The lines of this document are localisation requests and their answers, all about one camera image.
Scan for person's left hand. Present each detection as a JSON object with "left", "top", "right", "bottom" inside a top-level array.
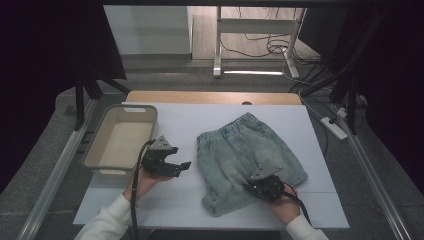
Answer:
[{"left": 122, "top": 164, "right": 174, "bottom": 203}]

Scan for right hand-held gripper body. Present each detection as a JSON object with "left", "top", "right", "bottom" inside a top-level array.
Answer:
[{"left": 244, "top": 162, "right": 287, "bottom": 203}]

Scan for white cabinet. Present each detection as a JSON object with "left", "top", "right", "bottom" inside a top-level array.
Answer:
[{"left": 103, "top": 4, "right": 194, "bottom": 56}]

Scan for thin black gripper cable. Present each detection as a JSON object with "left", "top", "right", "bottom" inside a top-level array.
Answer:
[{"left": 283, "top": 181, "right": 313, "bottom": 226}]

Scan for light blue denim shorts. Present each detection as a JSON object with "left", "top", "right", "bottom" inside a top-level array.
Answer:
[{"left": 196, "top": 112, "right": 309, "bottom": 218}]

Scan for black floor cables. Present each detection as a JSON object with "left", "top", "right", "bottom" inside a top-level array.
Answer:
[{"left": 219, "top": 6, "right": 321, "bottom": 68}]

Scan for beige plastic basket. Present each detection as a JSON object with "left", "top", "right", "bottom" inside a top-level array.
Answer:
[{"left": 82, "top": 103, "right": 159, "bottom": 177}]

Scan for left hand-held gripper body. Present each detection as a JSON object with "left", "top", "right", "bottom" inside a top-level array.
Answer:
[{"left": 140, "top": 134, "right": 184, "bottom": 178}]

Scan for black curtain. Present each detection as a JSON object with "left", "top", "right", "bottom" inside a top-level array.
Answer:
[
  {"left": 0, "top": 0, "right": 128, "bottom": 194},
  {"left": 299, "top": 0, "right": 424, "bottom": 194}
]

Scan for white power strip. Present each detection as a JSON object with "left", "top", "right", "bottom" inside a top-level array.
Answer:
[{"left": 319, "top": 116, "right": 349, "bottom": 141}]

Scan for white metal desk frame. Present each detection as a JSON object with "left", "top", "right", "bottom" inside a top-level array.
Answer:
[{"left": 213, "top": 5, "right": 308, "bottom": 79}]

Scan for person's right hand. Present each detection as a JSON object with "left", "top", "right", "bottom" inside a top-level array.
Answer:
[{"left": 266, "top": 184, "right": 301, "bottom": 225}]

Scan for black frame bar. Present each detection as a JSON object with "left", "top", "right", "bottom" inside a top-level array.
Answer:
[{"left": 99, "top": 0, "right": 381, "bottom": 8}]

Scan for white table cover board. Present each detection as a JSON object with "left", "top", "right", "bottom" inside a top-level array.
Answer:
[{"left": 72, "top": 101, "right": 350, "bottom": 231}]

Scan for wooden table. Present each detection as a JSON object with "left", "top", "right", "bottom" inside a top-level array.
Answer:
[{"left": 125, "top": 89, "right": 303, "bottom": 106}]

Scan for thick black gripper cable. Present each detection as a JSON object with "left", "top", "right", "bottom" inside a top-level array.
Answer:
[{"left": 129, "top": 139, "right": 156, "bottom": 240}]

